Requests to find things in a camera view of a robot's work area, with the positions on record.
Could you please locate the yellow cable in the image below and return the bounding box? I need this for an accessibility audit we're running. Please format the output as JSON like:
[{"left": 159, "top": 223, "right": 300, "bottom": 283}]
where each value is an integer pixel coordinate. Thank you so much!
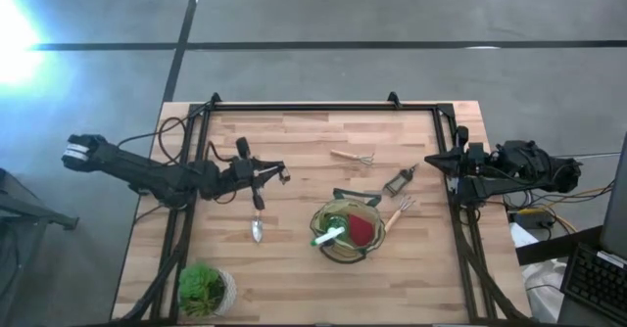
[{"left": 508, "top": 184, "right": 616, "bottom": 235}]

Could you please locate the wooden-handled pronged hand fork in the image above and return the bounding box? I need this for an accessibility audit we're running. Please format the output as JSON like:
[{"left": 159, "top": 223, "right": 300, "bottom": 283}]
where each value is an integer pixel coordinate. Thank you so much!
[{"left": 383, "top": 194, "right": 417, "bottom": 234}]

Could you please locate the black computer keyboard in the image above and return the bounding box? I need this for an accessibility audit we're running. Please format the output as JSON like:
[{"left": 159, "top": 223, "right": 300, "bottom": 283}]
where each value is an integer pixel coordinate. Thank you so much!
[{"left": 560, "top": 242, "right": 627, "bottom": 324}]

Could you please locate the small wooden-handled claw rake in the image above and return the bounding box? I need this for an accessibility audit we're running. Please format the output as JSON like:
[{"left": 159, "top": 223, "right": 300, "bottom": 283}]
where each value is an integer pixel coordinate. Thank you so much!
[{"left": 329, "top": 149, "right": 376, "bottom": 167}]

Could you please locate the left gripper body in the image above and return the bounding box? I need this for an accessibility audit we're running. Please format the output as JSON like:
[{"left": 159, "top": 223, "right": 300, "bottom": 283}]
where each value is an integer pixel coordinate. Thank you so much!
[{"left": 227, "top": 138, "right": 265, "bottom": 211}]

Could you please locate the green spray bottle white nozzle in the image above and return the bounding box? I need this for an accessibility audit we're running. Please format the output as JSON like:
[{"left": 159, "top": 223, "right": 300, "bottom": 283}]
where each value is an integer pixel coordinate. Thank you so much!
[{"left": 311, "top": 212, "right": 350, "bottom": 248}]

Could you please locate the white cable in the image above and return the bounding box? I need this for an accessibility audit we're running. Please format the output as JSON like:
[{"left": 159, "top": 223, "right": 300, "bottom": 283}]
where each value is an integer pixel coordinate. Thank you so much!
[{"left": 557, "top": 152, "right": 623, "bottom": 162}]

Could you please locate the green succulent in white pot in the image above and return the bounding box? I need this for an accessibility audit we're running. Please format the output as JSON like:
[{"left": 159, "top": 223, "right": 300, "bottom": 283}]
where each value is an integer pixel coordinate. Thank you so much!
[{"left": 176, "top": 261, "right": 238, "bottom": 318}]

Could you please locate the black aluminium table frame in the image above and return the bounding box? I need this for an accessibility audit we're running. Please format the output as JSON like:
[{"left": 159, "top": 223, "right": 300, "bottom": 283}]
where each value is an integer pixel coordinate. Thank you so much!
[{"left": 117, "top": 90, "right": 533, "bottom": 326}]

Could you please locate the steel trowel with wooden handle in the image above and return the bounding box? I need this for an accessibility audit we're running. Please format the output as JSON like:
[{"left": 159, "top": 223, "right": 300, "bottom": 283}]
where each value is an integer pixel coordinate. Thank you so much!
[{"left": 251, "top": 208, "right": 265, "bottom": 245}]

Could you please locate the black desk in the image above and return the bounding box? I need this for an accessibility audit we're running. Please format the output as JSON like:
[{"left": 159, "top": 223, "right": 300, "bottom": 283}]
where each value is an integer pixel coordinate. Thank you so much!
[{"left": 514, "top": 224, "right": 603, "bottom": 267}]

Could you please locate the beige green canvas gardening bag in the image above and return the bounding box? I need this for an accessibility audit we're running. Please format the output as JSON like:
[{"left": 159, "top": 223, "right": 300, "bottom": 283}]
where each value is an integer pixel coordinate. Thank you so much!
[{"left": 308, "top": 187, "right": 388, "bottom": 265}]

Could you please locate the white paper sheet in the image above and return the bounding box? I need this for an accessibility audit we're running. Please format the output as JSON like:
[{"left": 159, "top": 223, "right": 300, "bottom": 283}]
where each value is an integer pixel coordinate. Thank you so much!
[{"left": 508, "top": 221, "right": 540, "bottom": 250}]

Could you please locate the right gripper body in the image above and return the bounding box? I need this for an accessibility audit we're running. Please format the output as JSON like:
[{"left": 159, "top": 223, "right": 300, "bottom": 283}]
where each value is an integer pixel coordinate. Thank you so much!
[{"left": 453, "top": 125, "right": 491, "bottom": 194}]

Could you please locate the black metal stand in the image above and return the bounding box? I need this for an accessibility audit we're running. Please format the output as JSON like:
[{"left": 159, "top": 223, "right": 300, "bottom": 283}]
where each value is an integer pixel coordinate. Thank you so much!
[{"left": 0, "top": 167, "right": 79, "bottom": 233}]

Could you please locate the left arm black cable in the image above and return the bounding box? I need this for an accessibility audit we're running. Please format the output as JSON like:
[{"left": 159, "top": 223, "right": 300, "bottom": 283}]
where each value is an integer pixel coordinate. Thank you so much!
[{"left": 117, "top": 116, "right": 191, "bottom": 166}]

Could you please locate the dark grey garden hand tool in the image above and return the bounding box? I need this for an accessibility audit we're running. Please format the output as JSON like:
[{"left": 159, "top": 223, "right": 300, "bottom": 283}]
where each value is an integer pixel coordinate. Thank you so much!
[{"left": 376, "top": 163, "right": 421, "bottom": 199}]

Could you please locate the white plastic bag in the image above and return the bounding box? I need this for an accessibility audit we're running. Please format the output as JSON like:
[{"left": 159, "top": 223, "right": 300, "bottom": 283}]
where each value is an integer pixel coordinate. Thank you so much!
[{"left": 519, "top": 258, "right": 569, "bottom": 324}]

